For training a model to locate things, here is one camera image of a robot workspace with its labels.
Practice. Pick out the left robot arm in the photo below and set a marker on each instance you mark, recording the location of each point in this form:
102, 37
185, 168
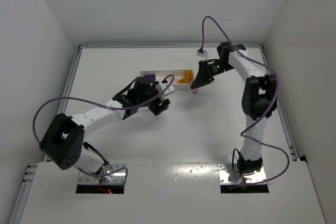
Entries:
64, 141

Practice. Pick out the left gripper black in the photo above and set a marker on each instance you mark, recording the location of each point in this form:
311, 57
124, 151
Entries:
156, 104

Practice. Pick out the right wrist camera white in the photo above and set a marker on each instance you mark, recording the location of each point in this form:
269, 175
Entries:
202, 53

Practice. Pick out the purple crown lego brick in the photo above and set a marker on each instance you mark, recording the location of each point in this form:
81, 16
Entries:
194, 91

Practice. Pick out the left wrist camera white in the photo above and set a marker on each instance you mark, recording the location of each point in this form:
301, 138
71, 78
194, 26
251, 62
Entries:
164, 89

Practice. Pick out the back aluminium frame rail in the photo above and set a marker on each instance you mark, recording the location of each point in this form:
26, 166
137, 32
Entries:
160, 45

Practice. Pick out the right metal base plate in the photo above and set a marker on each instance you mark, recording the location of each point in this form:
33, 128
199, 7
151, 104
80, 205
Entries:
228, 177

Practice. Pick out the metal base plate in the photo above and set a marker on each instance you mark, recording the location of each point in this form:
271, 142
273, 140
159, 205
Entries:
117, 176
228, 177

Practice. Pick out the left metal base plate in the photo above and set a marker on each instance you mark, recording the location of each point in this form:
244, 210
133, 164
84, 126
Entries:
117, 176

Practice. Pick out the white three-compartment tray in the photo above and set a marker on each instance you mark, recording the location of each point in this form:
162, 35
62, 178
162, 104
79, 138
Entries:
161, 74

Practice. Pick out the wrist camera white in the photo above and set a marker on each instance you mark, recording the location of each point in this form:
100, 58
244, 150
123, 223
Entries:
202, 53
164, 89

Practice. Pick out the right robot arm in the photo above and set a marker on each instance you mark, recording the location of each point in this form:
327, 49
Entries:
258, 101

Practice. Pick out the yellow oval orange-pattern lego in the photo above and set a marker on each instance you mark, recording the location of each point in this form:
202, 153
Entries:
188, 75

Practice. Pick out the purple half-round lego brick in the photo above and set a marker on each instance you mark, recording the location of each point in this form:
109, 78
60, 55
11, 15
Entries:
150, 76

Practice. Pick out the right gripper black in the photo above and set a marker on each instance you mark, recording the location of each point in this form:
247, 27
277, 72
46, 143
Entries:
203, 72

